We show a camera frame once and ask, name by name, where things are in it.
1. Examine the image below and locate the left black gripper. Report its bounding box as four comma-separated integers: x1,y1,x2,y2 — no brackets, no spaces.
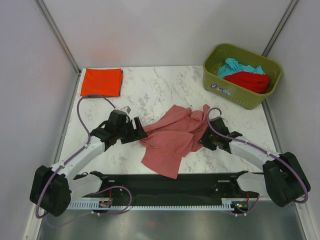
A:
116,117,148,145

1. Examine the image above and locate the pink t-shirt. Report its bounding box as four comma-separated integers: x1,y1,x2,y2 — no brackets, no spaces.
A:
139,104,210,179

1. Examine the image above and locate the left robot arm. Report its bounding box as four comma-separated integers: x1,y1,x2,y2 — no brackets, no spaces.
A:
29,110,148,217

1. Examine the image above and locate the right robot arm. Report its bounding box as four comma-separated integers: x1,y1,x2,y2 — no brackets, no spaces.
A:
199,117,311,207

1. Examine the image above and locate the folded orange t-shirt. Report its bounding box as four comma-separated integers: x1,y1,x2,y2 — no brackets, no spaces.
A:
79,68,123,97

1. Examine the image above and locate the olive green plastic basket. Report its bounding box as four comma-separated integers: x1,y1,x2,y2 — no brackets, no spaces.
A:
202,43,283,110

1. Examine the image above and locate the red t-shirt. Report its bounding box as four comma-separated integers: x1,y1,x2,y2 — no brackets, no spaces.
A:
224,71,270,94

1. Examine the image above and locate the turquoise t-shirt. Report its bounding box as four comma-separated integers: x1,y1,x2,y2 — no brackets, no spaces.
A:
217,57,265,79

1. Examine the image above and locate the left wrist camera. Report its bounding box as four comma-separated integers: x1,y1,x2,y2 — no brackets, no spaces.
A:
120,106,131,115

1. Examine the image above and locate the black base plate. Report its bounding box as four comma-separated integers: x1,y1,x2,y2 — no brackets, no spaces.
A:
90,171,258,206

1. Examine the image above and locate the white slotted cable duct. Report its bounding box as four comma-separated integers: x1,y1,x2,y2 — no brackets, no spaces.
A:
67,198,250,211

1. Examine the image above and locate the right aluminium frame post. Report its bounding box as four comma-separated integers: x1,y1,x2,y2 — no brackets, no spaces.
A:
261,0,300,58

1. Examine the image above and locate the aluminium frame post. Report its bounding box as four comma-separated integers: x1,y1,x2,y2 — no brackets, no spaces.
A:
261,0,300,58
34,0,81,76

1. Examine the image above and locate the left aluminium frame post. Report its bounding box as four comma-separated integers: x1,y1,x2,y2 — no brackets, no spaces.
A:
34,0,81,76

